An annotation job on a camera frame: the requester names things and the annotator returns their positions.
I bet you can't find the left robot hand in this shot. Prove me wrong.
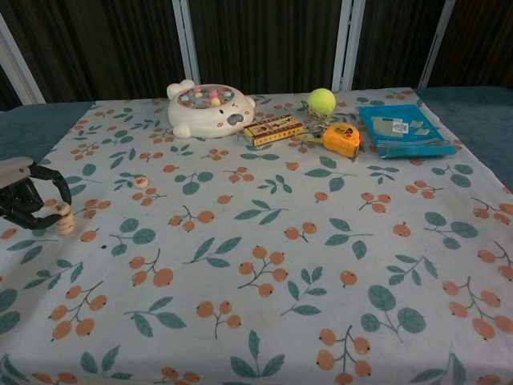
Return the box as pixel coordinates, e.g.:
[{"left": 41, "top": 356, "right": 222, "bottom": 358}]
[{"left": 0, "top": 156, "right": 74, "bottom": 231}]

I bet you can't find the blue velvet table cover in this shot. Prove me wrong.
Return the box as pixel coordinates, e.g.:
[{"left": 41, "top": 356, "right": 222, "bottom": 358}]
[{"left": 0, "top": 86, "right": 513, "bottom": 201}]

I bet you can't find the white seal fishing toy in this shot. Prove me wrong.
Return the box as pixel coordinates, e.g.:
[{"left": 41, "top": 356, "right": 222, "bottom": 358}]
[{"left": 166, "top": 79, "right": 257, "bottom": 140}]

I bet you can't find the floral fruit print tablecloth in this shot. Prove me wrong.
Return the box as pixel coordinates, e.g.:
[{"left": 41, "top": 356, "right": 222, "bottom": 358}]
[{"left": 0, "top": 87, "right": 513, "bottom": 385}]

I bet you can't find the yellow red card box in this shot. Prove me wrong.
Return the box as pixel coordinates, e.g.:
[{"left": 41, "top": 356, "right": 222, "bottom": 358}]
[{"left": 242, "top": 114, "right": 304, "bottom": 148}]

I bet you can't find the yellow tennis ball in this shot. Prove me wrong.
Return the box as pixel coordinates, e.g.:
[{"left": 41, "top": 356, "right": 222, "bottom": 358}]
[{"left": 307, "top": 87, "right": 337, "bottom": 117}]

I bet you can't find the yellow tape measure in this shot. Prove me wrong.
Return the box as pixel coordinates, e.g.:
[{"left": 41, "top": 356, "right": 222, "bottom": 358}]
[{"left": 321, "top": 123, "right": 364, "bottom": 157}]

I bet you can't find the blue flat package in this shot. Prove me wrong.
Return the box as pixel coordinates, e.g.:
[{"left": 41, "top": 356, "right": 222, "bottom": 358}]
[{"left": 357, "top": 103, "right": 458, "bottom": 160}]

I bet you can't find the dark screen panel white frame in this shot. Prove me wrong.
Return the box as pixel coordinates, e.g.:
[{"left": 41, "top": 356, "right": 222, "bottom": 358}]
[
  {"left": 0, "top": 14, "right": 45, "bottom": 109},
  {"left": 334, "top": 0, "right": 462, "bottom": 91},
  {"left": 416, "top": 0, "right": 513, "bottom": 89},
  {"left": 0, "top": 0, "right": 201, "bottom": 103},
  {"left": 174, "top": 0, "right": 357, "bottom": 95}
]

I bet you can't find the metal keychain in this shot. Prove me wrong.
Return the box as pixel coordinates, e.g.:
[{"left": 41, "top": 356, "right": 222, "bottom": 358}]
[{"left": 298, "top": 102, "right": 333, "bottom": 144}]

